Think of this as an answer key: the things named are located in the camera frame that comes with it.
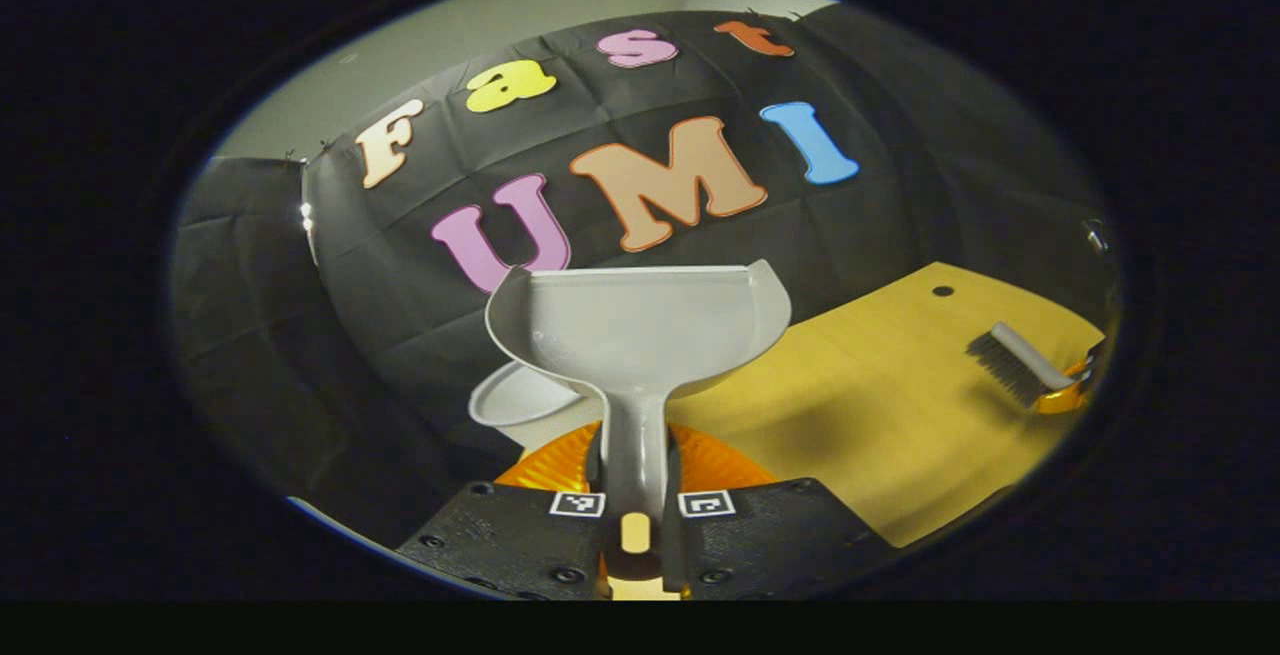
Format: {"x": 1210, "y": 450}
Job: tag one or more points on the wooden desktop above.
{"x": 880, "y": 415}

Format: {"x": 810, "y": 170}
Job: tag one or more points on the grey plastic dustpan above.
{"x": 640, "y": 335}

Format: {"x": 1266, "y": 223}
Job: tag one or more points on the white ribbed garbage bin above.
{"x": 515, "y": 405}

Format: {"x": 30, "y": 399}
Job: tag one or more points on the black backdrop cloth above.
{"x": 380, "y": 265}

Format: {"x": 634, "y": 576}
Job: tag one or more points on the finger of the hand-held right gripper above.
{"x": 1072, "y": 393}

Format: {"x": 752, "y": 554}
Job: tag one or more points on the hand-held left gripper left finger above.
{"x": 500, "y": 540}

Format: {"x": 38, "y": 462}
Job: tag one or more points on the small grey broom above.
{"x": 1015, "y": 360}

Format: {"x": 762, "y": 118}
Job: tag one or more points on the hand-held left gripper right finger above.
{"x": 780, "y": 535}

